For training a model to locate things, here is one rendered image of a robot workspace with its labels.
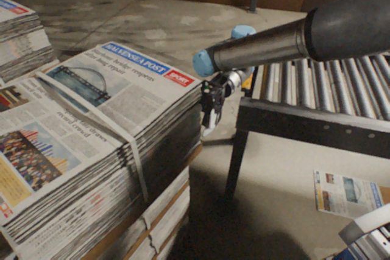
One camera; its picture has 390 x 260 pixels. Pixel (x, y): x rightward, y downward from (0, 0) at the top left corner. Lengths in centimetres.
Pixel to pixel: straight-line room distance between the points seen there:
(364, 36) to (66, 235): 52
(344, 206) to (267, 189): 43
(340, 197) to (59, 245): 153
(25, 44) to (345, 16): 84
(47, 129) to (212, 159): 132
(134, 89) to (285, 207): 126
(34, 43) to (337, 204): 165
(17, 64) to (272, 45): 76
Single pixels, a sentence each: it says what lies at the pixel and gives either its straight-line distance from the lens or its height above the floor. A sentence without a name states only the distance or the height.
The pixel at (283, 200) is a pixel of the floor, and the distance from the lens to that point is 157.
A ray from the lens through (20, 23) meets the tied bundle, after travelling 91.
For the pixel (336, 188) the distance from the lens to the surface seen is 174.
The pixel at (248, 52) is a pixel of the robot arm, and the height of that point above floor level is 107.
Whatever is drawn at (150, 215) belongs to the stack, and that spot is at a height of 70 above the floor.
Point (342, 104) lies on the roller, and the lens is 95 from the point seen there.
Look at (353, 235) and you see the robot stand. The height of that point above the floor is 74.
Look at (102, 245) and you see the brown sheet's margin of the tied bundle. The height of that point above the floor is 87.
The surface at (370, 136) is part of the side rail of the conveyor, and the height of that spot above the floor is 77.
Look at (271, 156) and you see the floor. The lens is 173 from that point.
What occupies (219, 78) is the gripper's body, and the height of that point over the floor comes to 91.
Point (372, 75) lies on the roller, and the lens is 117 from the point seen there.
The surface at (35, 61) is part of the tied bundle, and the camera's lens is 96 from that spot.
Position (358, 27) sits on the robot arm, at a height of 119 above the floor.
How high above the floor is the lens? 134
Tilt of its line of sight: 44 degrees down
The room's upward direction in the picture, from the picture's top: straight up
